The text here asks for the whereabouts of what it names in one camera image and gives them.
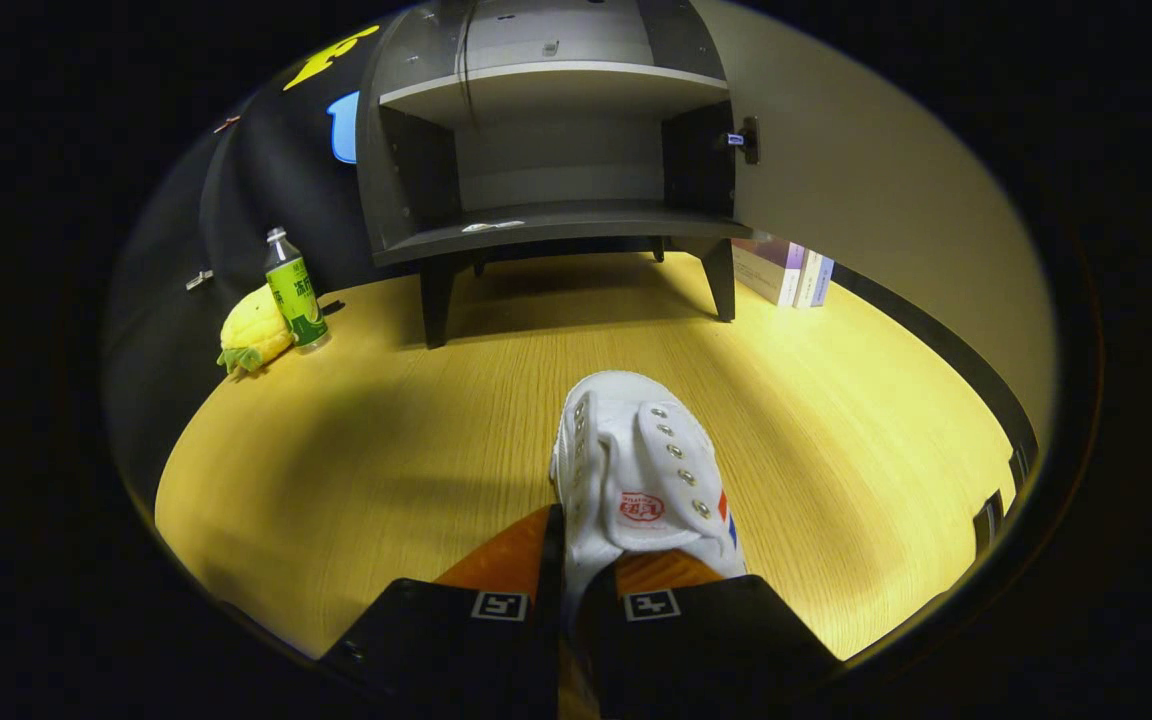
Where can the grey shoe cabinet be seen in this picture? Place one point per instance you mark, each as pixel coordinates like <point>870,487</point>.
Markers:
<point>556,85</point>

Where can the white canvas shoe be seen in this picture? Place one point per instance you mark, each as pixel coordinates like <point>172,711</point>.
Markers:
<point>636,450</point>

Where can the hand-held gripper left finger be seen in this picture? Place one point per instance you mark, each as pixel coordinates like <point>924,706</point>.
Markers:
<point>551,570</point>

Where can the yellow pineapple plush toy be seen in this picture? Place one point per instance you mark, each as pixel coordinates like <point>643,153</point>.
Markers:
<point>256,325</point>

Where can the black backdrop cloth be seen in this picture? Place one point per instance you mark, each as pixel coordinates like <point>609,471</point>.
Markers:
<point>236,200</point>

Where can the red clip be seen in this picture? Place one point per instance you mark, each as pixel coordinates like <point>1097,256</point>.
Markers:
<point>227,124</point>

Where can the silver clip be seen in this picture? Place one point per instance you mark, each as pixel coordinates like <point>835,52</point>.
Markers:
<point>199,280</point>

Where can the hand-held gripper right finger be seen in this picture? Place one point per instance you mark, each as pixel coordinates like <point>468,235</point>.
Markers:
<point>601,650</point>

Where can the green label drink bottle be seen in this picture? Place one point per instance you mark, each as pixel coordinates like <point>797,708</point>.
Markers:
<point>296,300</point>

